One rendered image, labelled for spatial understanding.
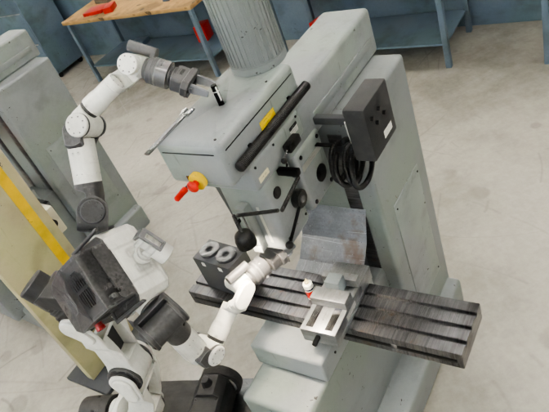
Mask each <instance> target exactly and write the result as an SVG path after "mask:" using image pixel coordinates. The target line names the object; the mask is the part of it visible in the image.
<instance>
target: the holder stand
mask: <svg viewBox="0 0 549 412"><path fill-rule="evenodd" d="M193 259H194V261H195V263H196V264H197V266H198V268H199V270H200V271H201V273H202V275H203V277H204V279H205V280H206V281H207V283H208V285H209V286H211V287H213V288H215V289H219V290H222V291H224V292H227V293H231V294H233V295H235V293H234V292H233V291H231V290H229V289H228V288H226V286H225V277H226V276H227V275H229V273H231V272H232V271H233V270H234V269H235V268H236V267H237V266H239V265H240V264H241V263H242V262H243V261H245V262H246V263H249V262H250V261H251V259H250V257H249V256H248V253H247V252H241V251H239V250H238V248H237V247H235V246H232V245H228V244H223V243H221V242H217V241H215V240H208V241H207V243H206V244H205V245H204V246H203V247H202V248H201V249H200V250H199V251H198V252H197V253H196V254H195V255H194V256H193Z"/></svg>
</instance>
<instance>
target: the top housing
mask: <svg viewBox="0 0 549 412"><path fill-rule="evenodd" d="M216 85H217V88H218V90H219V92H220V94H221V97H222V99H223V101H224V103H225V104H224V105H222V106H219V105H218V103H217V101H216V98H215V96H214V94H213V92H212V89H211V88H209V89H208V91H209V96H208V97H205V96H201V97H200V98H199V99H198V100H197V101H196V102H195V103H194V104H193V105H192V106H191V107H190V108H189V109H188V110H187V111H186V113H187V112H188V111H189V110H190V109H191V108H193V107H194V108H195V110H194V111H193V112H192V114H190V115H189V116H185V118H184V119H183V120H182V121H181V122H180V123H179V124H178V125H177V126H176V127H175V128H174V130H173V131H172V132H171V133H170V134H169V135H168V136H167V137H166V138H165V139H164V140H163V141H162V142H161V144H160V145H159V146H158V147H157V148H158V151H159V153H160V154H161V155H162V157H163V160H164V162H165V163H166V165H167V167H168V169H169V171H170V172H171V174H172V176H173V177H174V179H175V180H177V181H189V180H188V179H187V177H186V176H189V175H190V174H191V173H192V172H200V173H202V174H203V175H204V176H205V177H206V178H207V181H208V184H217V185H225V186H234V185H236V184H237V183H238V182H239V180H240V179H241V178H242V177H243V175H244V174H245V172H246V171H247V170H248V169H249V168H250V167H251V166H252V164H253V163H254V161H255V160H256V159H257V157H258V156H259V155H260V154H261V152H262V151H263V150H264V149H265V148H266V146H267V145H268V144H269V143H270V141H271V140H272V139H273V137H274V136H275V135H276V133H277V132H278V131H279V129H280V128H281V127H282V126H283V125H284V124H285V122H286V121H287V120H288V118H289V117H290V116H291V114H292V113H293V112H294V110H295V109H296V108H297V107H298V106H299V105H300V103H301V100H300V101H299V103H298V104H297V105H296V107H295V108H294V109H293V111H292V112H291V113H290V115H289V116H288V117H287V118H286V119H285V120H284V122H283V123H282V124H281V126H280V127H279V128H278V129H277V131H276V132H275V133H274V135H273V136H272V137H271V138H270V139H269V140H268V142H267V143H266V145H265V146H264V147H263V148H262V149H261V151H260V152H259V154H258V155H257V156H256V158H255V159H254V160H253V161H252V162H251V163H250V165H249V166H248V167H247V168H246V170H245V171H244V172H240V171H238V170H237V169H236V167H235V164H236V162H238V160H239V159H240V157H241V156H242V155H243V154H244V152H245V151H246V150H247V149H248V144H249V143H253V142H254V141H255V139H256V138H257V137H258V136H259V134H260V133H261V132H262V131H263V129H264V128H265V127H266V125H267V124H268V123H269V122H270V121H271V120H272V118H273V117H274V116H275V115H276V114H277V112H278V111H279V110H280V108H281V107H282V106H283V105H284V103H285V102H286V101H287V96H291V95H292V94H293V93H294V92H295V90H296V89H297V83H296V80H295V78H294V75H293V72H292V69H291V66H290V65H289V64H287V63H281V64H279V65H277V66H276V67H274V68H273V69H271V70H269V71H267V72H265V73H263V74H258V75H255V76H252V77H239V76H236V75H234V74H233V73H232V71H231V68H230V67H229V68H228V70H227V71H226V72H225V73H223V75H222V76H220V78H219V79H218V80H217V81H216Z"/></svg>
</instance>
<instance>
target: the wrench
mask: <svg viewBox="0 0 549 412"><path fill-rule="evenodd" d="M187 110H188V109H187V108H184V109H183V110H182V111H181V113H180V114H179V116H180V117H179V118H178V119H177V120H176V121H175V122H174V123H173V124H172V125H171V126H170V127H169V128H168V129H167V130H166V131H165V132H164V134H163V135H162V136H161V137H160V138H159V139H158V140H157V141H156V142H155V143H154V144H153V145H152V146H151V147H150V148H149V149H148V150H147V151H146V152H145V155H150V154H151V153H152V152H153V151H154V150H155V149H156V148H157V147H158V146H159V145H160V144H161V142H162V141H163V140H164V139H165V138H166V137H167V136H168V135H169V134H170V133H171V132H172V131H173V130H174V128H175V127H176V126H177V125H178V124H179V123H180V122H181V121H182V120H183V119H184V118H185V116H189V115H190V114H192V112H193V111H194V110H195V108H194V107H193V108H191V109H190V110H189V111H188V112H187V113H186V111H187Z"/></svg>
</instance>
